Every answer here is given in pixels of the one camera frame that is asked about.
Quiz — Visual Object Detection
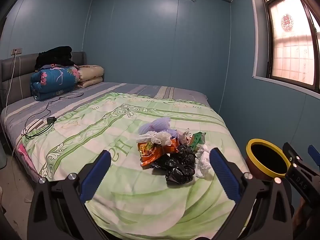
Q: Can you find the beige folded quilt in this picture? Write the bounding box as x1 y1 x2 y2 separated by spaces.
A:
75 65 104 88

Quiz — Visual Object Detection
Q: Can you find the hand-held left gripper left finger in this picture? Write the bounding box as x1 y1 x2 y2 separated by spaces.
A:
27 149 112 240

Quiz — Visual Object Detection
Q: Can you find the orange snack wrapper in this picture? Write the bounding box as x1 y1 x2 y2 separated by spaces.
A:
137 139 180 169

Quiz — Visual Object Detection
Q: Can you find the blue floral folded quilt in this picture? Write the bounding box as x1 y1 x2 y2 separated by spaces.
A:
30 65 80 102

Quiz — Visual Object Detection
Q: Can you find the large black plastic bag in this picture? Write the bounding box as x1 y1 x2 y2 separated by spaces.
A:
165 144 197 185

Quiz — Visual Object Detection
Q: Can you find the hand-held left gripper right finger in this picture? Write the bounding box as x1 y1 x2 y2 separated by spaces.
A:
209 147 294 240

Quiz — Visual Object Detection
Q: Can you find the white tissue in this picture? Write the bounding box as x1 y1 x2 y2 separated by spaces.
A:
195 145 213 179

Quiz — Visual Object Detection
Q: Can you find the white power strip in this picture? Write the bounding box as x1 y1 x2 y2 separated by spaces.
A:
24 119 47 134

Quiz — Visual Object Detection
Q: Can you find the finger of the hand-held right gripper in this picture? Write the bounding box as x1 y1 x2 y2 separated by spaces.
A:
307 144 320 167
282 142 320 205

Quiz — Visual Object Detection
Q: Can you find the green floral quilt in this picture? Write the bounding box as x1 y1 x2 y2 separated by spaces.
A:
21 92 250 240

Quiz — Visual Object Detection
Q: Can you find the red paper window decoration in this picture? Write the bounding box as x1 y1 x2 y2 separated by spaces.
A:
280 14 294 32

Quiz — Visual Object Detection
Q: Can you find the brown-framed window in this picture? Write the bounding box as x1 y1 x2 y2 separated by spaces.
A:
257 0 320 93

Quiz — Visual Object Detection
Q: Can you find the small black garment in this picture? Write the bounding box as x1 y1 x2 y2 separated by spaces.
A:
150 154 173 172

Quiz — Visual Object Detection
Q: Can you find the pink cloth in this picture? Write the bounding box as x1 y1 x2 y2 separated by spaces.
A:
17 144 38 178

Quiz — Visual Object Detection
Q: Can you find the white cable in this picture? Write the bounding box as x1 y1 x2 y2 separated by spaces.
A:
5 51 18 110

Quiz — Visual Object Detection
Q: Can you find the black cable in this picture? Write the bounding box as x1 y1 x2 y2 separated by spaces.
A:
24 92 84 139

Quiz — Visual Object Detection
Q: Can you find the small purple foam net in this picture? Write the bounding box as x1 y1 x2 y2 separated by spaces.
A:
162 128 178 138

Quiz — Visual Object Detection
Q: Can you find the yellow-rimmed brown bin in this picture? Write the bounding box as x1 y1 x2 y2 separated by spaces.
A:
245 138 292 180

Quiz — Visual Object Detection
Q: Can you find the black clothing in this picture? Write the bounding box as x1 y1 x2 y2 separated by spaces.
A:
35 46 75 70

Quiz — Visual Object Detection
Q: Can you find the white plastic bag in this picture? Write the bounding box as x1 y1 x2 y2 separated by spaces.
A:
136 131 175 147

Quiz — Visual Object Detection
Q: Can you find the green wrapper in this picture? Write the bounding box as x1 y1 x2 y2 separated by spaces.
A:
189 132 207 153

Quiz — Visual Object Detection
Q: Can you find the bed with striped sheet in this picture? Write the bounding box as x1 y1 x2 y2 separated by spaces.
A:
0 81 210 178

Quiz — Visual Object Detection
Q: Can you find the purple plastic bag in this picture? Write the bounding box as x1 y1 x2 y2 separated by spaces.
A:
138 119 173 137

